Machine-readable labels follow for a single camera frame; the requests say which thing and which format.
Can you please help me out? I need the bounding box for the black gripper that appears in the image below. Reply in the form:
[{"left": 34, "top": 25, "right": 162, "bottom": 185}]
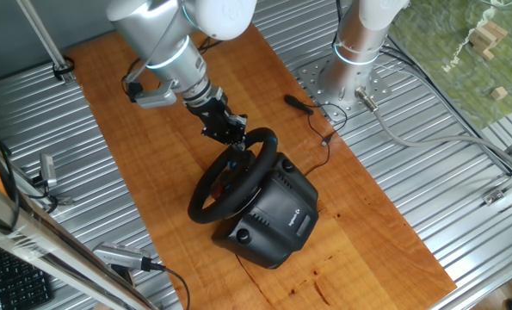
[{"left": 186, "top": 88, "right": 249, "bottom": 152}]

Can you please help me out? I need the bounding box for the black leather steering wheel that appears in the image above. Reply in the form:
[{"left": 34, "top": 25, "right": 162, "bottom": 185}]
[{"left": 187, "top": 127, "right": 280, "bottom": 225}]

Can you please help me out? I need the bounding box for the black wheel base housing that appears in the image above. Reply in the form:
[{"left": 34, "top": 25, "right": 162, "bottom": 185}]
[{"left": 211, "top": 151, "right": 320, "bottom": 270}]

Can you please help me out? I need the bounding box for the wooden board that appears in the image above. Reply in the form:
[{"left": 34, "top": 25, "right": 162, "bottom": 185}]
[{"left": 65, "top": 23, "right": 458, "bottom": 310}]

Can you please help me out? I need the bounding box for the green mat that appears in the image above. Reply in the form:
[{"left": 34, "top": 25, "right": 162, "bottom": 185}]
[{"left": 386, "top": 0, "right": 512, "bottom": 130}]

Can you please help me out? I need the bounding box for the thin metal pole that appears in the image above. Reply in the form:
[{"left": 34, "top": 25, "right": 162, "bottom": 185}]
[{"left": 15, "top": 0, "right": 77, "bottom": 84}]

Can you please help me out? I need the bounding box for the black keyboard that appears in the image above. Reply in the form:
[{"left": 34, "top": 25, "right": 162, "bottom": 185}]
[{"left": 0, "top": 247, "right": 54, "bottom": 310}]

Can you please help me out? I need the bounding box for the light wooden block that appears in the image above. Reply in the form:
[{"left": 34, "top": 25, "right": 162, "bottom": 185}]
[
  {"left": 468, "top": 32, "right": 497, "bottom": 61},
  {"left": 490, "top": 85, "right": 509, "bottom": 102},
  {"left": 474, "top": 20, "right": 509, "bottom": 42}
]

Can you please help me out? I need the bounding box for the black usb cable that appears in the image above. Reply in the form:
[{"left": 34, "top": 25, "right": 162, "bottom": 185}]
[{"left": 283, "top": 93, "right": 349, "bottom": 178}]

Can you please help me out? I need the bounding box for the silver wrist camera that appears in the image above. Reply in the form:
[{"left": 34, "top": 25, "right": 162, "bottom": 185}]
[{"left": 131, "top": 79, "right": 180, "bottom": 109}]

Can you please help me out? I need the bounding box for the black cable loop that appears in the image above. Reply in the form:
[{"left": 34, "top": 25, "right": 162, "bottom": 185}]
[{"left": 197, "top": 36, "right": 225, "bottom": 56}]

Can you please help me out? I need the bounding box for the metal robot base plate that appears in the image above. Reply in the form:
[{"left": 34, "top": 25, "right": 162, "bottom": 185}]
[{"left": 295, "top": 57, "right": 393, "bottom": 123}]

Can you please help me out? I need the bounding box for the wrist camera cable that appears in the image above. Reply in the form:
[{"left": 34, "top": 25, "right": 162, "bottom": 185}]
[{"left": 120, "top": 0, "right": 183, "bottom": 103}]

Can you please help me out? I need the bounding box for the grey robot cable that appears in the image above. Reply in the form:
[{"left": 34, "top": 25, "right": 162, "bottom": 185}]
[{"left": 354, "top": 85, "right": 512, "bottom": 173}]

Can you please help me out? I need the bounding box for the black camera cable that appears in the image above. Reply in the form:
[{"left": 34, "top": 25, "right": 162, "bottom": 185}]
[{"left": 150, "top": 261, "right": 192, "bottom": 310}]

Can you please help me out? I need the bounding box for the silver ribbed camera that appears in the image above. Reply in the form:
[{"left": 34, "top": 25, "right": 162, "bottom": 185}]
[{"left": 92, "top": 241, "right": 154, "bottom": 273}]

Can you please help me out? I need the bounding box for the black cable tie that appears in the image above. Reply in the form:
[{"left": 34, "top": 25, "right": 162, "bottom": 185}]
[{"left": 51, "top": 55, "right": 76, "bottom": 82}]

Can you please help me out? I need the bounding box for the metal frame bar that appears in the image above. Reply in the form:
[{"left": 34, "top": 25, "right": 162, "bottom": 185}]
[{"left": 0, "top": 175, "right": 160, "bottom": 310}]

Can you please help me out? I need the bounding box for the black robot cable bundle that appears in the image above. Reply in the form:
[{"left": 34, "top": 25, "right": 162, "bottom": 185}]
[{"left": 379, "top": 45, "right": 512, "bottom": 176}]

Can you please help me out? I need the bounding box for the small metal bracket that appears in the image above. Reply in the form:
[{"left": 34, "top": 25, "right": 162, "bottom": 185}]
[{"left": 482, "top": 187, "right": 505, "bottom": 207}]

